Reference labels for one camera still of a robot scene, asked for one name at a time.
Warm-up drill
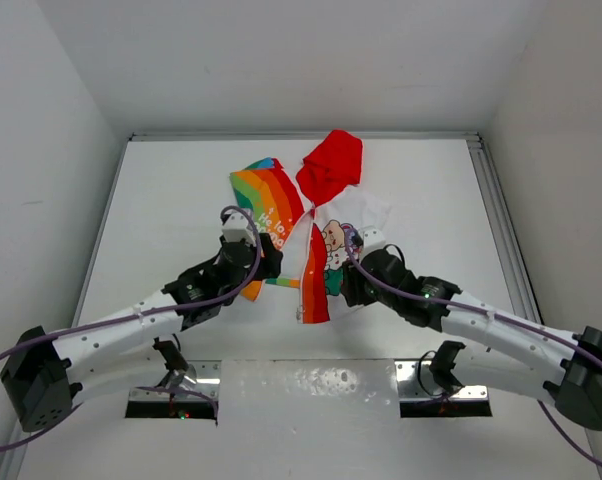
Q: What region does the rainbow white kids jacket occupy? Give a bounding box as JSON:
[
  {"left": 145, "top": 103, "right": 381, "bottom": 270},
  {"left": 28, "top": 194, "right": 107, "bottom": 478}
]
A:
[{"left": 229, "top": 130, "right": 390, "bottom": 324}]

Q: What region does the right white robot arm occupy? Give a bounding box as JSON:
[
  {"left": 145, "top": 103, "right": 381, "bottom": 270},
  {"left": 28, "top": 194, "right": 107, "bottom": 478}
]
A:
[{"left": 341, "top": 248, "right": 602, "bottom": 431}]

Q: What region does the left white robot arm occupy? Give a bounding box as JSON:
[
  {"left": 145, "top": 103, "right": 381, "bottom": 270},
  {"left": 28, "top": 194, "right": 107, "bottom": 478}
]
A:
[{"left": 0, "top": 233, "right": 283, "bottom": 433}]

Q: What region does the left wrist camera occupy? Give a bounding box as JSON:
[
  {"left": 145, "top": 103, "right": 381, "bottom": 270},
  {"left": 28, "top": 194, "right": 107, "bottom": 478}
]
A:
[{"left": 222, "top": 211, "right": 255, "bottom": 246}]

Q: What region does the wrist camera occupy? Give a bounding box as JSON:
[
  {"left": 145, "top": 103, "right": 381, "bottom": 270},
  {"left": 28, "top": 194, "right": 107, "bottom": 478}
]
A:
[
  {"left": 352, "top": 226, "right": 386, "bottom": 254},
  {"left": 222, "top": 211, "right": 255, "bottom": 246}
]

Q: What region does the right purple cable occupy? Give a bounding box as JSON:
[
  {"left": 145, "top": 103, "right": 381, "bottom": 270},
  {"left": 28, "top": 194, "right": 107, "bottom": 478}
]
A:
[{"left": 344, "top": 227, "right": 602, "bottom": 474}]

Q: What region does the purple cable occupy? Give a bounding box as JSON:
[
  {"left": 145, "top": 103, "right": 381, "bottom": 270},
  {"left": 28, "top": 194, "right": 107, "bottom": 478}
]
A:
[
  {"left": 0, "top": 205, "right": 263, "bottom": 454},
  {"left": 344, "top": 227, "right": 602, "bottom": 474}
]

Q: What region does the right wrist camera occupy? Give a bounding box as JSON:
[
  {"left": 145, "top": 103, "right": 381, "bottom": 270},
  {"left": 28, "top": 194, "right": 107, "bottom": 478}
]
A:
[{"left": 352, "top": 226, "right": 386, "bottom": 254}]

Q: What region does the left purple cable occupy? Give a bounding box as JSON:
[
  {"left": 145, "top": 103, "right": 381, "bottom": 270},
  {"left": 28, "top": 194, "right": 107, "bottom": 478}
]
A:
[{"left": 0, "top": 205, "right": 263, "bottom": 454}]

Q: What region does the metal base plate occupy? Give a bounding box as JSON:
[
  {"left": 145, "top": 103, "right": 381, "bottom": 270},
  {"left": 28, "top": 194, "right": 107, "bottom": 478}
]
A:
[{"left": 125, "top": 353, "right": 492, "bottom": 420}]

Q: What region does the aluminium frame rail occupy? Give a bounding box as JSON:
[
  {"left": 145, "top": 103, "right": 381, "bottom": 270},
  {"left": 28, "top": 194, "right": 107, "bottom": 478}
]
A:
[{"left": 118, "top": 130, "right": 539, "bottom": 320}]

